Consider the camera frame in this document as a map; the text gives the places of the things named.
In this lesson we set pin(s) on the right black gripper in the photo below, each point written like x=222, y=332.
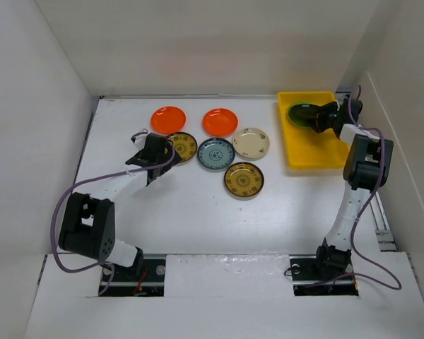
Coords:
x=322, y=111

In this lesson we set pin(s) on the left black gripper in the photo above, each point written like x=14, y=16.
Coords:
x=166, y=167

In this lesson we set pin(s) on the black plate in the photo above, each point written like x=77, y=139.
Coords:
x=315, y=121

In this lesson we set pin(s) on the yellow patterned plate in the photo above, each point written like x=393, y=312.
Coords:
x=243, y=180
x=185, y=145

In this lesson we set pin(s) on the green plate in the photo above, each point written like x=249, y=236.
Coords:
x=296, y=116

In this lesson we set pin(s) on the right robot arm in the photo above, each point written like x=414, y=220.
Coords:
x=365, y=171

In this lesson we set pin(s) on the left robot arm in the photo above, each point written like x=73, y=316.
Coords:
x=84, y=220

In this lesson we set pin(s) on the yellow plastic bin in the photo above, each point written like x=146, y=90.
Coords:
x=305, y=149

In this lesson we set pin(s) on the left orange plate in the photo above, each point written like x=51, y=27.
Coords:
x=167, y=120

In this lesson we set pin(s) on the orange plate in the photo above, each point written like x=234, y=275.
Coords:
x=167, y=120
x=220, y=122

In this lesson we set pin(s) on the blue floral plate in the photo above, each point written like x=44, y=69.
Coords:
x=216, y=154

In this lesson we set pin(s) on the right orange plate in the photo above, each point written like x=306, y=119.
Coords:
x=220, y=122

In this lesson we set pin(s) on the cream patterned plate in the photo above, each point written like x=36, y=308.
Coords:
x=251, y=143

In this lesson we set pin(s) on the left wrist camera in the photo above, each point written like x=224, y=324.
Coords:
x=138, y=138

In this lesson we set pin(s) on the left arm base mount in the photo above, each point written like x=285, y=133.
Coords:
x=150, y=283

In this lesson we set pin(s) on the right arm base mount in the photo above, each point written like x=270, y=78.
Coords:
x=304, y=274

